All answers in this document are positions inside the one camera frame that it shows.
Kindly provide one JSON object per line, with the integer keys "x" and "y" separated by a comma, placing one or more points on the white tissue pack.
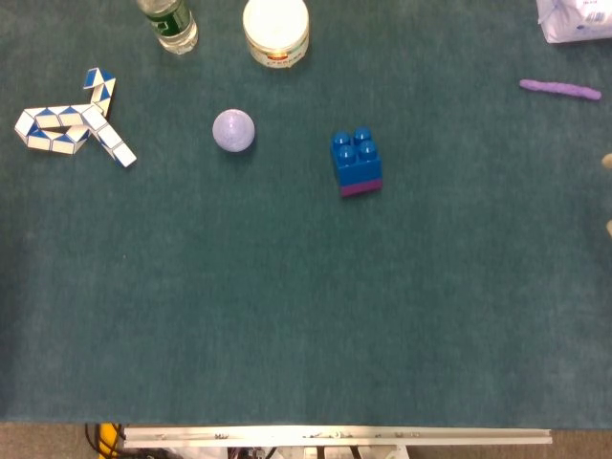
{"x": 574, "y": 19}

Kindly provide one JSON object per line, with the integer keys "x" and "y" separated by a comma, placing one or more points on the clear bottle green label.
{"x": 174, "y": 24}

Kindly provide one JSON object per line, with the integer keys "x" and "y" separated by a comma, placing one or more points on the purple toy brick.
{"x": 362, "y": 189}

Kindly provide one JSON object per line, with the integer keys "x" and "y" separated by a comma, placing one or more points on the teal table cloth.
{"x": 287, "y": 296}

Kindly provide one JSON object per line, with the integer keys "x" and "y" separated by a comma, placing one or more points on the lilac ball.
{"x": 233, "y": 130}

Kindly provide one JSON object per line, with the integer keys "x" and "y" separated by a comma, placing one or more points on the aluminium profile rail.
{"x": 334, "y": 435}

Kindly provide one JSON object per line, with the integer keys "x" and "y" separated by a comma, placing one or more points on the purple clay stick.
{"x": 559, "y": 89}

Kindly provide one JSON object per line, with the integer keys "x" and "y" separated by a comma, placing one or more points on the blue white snake puzzle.
{"x": 72, "y": 117}

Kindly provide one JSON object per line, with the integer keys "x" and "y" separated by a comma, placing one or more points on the clear plastic jar white lid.
{"x": 276, "y": 33}

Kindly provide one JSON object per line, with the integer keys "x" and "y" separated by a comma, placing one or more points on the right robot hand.
{"x": 608, "y": 161}

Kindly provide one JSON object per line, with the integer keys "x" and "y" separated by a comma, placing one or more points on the blue toy brick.
{"x": 358, "y": 165}

